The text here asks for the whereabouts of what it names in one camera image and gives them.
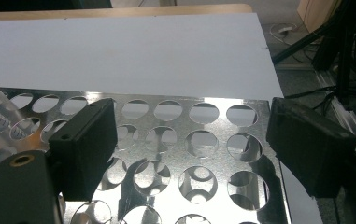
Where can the black stand leg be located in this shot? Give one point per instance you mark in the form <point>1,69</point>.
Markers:
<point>300,45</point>

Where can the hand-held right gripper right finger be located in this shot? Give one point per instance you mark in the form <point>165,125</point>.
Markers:
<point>312,149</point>

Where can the wooden cabinet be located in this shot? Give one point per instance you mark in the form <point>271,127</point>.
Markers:
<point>314,14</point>

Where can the metal test tube rack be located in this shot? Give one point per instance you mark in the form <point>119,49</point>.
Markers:
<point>180,160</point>

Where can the white table board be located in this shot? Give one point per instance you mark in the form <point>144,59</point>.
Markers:
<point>135,56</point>

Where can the metal floor rail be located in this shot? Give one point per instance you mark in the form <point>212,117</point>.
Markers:
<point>347,115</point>

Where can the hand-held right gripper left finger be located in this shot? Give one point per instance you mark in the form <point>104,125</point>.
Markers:
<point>82,149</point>

